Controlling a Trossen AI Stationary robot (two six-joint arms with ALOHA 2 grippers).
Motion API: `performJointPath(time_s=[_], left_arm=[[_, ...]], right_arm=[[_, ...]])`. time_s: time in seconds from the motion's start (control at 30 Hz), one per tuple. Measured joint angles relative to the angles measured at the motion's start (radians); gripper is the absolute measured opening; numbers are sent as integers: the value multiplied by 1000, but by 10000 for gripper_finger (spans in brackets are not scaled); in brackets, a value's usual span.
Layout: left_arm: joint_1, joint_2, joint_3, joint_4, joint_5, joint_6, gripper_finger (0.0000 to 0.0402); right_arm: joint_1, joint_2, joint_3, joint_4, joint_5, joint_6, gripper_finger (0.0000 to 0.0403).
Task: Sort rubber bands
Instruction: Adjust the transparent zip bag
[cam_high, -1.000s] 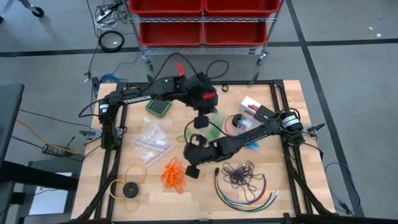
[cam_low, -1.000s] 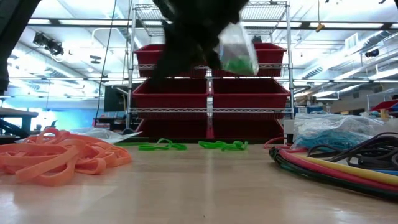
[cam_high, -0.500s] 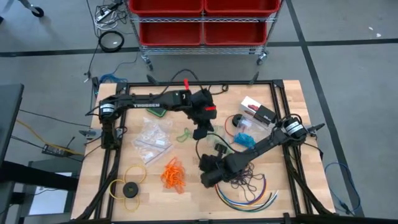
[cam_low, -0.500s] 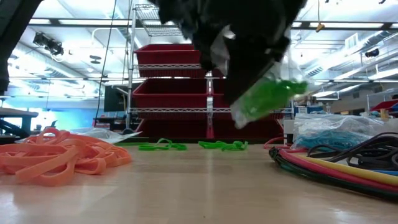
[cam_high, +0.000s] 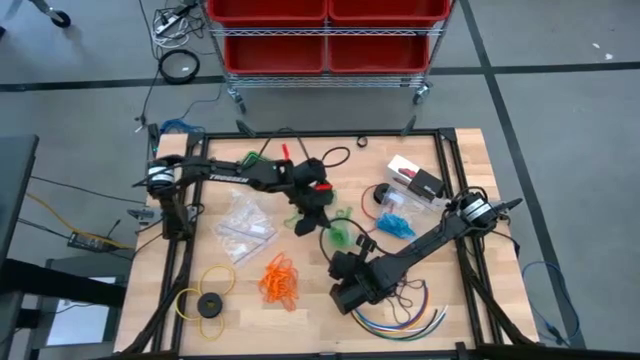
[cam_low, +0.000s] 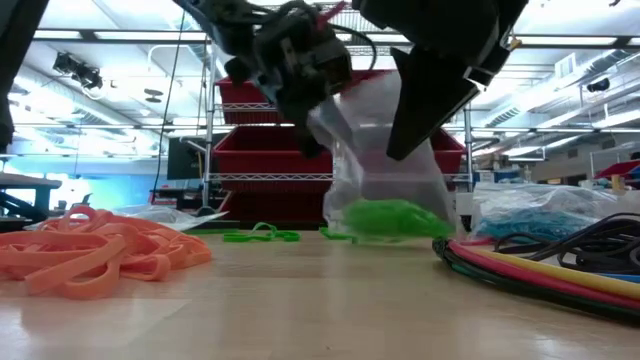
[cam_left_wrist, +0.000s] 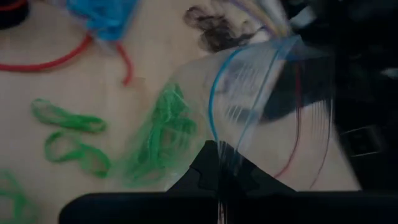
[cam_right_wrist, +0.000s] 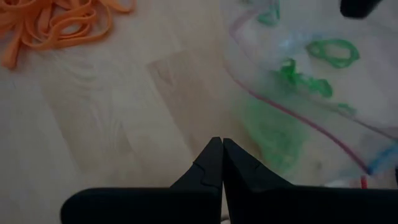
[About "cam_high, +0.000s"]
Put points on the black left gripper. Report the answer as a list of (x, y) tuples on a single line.
[(310, 192)]

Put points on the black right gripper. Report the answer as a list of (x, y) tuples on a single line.
[(367, 277)]

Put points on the clear zip bag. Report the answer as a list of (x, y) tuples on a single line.
[(350, 232), (407, 205)]

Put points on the blue rubber bands pile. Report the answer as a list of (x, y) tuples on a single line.
[(395, 225)]

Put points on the orange rubber bands pile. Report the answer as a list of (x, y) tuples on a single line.
[(280, 285)]

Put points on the clear plastic bags pile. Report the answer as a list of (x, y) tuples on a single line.
[(245, 230)]

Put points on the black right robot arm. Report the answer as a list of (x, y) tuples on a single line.
[(440, 235)]

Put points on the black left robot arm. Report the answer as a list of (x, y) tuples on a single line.
[(225, 175)]

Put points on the dark purple rubber bands pile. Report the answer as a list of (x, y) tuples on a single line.
[(407, 290)]

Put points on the small black box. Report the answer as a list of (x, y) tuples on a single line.
[(427, 184)]

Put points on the black pad with green rim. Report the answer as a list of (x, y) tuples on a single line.
[(255, 159)]

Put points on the red plastic bin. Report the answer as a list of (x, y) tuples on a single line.
[(267, 10), (378, 55), (275, 55), (390, 10)]

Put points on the small black device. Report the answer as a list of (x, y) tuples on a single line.
[(154, 137)]

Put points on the white power strip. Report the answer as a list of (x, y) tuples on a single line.
[(167, 24)]

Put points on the black low furniture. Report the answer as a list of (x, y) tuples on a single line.
[(50, 285)]

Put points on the black desk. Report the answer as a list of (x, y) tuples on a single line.
[(15, 190)]

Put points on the black chair caster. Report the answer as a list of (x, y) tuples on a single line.
[(61, 19)]

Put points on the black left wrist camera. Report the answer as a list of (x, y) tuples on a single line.
[(306, 226)]

